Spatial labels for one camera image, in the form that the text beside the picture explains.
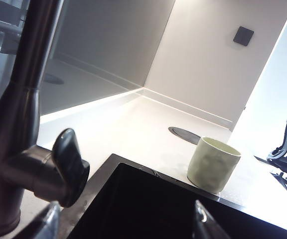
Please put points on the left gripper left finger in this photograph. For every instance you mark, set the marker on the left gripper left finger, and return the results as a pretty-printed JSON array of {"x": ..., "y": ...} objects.
[{"x": 46, "y": 224}]

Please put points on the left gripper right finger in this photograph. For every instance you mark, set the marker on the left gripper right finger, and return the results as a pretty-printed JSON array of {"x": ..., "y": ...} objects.
[{"x": 205, "y": 224}]

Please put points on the pale green ceramic mug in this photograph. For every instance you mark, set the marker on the pale green ceramic mug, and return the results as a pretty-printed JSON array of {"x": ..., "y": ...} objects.
[{"x": 213, "y": 166}]

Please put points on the dark steel sink basin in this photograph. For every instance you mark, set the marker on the dark steel sink basin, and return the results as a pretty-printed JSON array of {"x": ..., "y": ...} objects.
[{"x": 146, "y": 204}]

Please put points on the brushed steel faucet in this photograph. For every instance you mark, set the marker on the brushed steel faucet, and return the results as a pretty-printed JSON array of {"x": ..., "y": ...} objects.
[{"x": 19, "y": 99}]

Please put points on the round dark countertop cover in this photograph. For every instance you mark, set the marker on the round dark countertop cover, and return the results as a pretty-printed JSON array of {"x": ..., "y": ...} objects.
[{"x": 184, "y": 135}]

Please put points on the black mesh office chair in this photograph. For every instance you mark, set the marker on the black mesh office chair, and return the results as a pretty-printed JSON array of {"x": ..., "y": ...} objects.
[{"x": 284, "y": 152}]

